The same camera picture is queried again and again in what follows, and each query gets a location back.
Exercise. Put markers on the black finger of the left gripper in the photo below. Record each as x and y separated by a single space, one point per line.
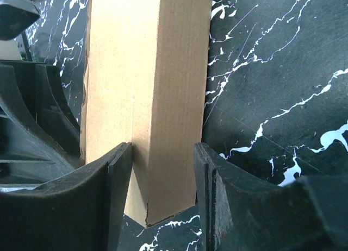
16 16
39 134

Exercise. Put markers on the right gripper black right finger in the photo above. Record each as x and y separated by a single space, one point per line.
239 211

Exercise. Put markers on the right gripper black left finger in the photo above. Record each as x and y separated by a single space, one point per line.
81 210

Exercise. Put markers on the cardboard box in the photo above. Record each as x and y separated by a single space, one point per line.
145 83

